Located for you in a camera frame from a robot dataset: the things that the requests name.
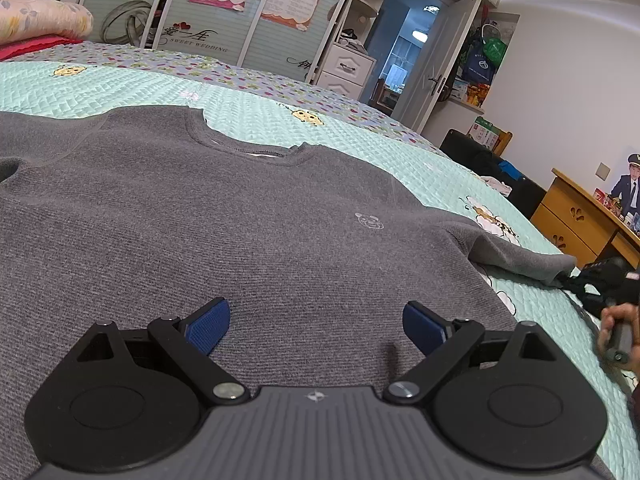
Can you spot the blue bag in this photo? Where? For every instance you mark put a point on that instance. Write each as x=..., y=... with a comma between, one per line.
x=477, y=65

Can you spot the green quilted bee bedspread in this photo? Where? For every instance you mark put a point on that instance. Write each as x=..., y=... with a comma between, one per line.
x=350, y=130

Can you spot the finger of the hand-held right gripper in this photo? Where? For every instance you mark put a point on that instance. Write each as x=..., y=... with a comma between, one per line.
x=572, y=280

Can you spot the white door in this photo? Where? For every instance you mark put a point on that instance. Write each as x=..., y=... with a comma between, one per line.
x=440, y=70

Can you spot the red pillow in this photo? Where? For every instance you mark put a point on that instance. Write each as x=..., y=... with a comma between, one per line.
x=30, y=47

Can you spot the floral pillow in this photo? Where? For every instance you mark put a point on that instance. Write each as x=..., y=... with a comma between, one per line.
x=40, y=20

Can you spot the green bag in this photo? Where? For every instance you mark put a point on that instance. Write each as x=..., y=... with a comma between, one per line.
x=495, y=50

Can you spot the wall switch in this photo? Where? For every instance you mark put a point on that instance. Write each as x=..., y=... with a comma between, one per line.
x=603, y=170

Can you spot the person's right hand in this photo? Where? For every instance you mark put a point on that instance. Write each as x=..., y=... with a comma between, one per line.
x=607, y=317

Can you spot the white drawer cabinet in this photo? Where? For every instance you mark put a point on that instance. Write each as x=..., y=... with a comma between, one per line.
x=347, y=70

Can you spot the sliding door wardrobe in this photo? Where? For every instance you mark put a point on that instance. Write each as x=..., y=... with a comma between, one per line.
x=210, y=35

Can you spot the grey sweater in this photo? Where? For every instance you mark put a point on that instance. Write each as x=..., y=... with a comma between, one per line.
x=225, y=240

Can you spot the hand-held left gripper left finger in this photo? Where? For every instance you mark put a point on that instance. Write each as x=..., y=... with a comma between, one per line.
x=207, y=325

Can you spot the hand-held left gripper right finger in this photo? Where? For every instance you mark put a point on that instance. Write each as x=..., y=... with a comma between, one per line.
x=422, y=327

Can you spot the uniformed figure photo print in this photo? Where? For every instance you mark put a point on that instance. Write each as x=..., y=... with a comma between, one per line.
x=627, y=185

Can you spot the wooden desk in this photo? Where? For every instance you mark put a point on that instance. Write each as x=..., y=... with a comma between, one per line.
x=570, y=210

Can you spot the black suitcase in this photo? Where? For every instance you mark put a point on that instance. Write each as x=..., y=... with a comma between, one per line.
x=470, y=152

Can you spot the blue cloth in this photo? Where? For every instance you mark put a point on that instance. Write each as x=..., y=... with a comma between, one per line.
x=510, y=170

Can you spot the green and white box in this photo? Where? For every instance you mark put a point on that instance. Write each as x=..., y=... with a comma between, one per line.
x=484, y=135

